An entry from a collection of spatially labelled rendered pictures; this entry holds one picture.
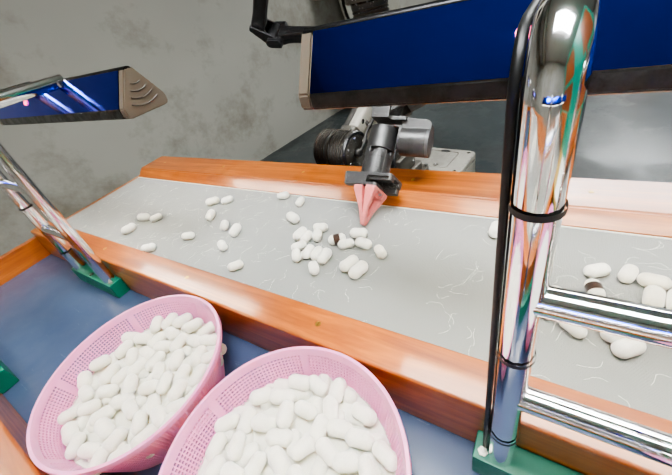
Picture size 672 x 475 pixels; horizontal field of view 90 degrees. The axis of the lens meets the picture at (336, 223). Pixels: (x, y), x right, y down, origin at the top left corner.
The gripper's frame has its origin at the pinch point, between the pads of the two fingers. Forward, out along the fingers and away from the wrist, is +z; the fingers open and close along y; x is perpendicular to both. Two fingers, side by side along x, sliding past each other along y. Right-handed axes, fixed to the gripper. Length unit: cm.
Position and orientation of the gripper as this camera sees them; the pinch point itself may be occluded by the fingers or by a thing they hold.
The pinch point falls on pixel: (364, 221)
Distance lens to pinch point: 66.4
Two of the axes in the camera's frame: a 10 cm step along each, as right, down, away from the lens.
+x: 4.8, 2.4, 8.4
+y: 8.5, 1.3, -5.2
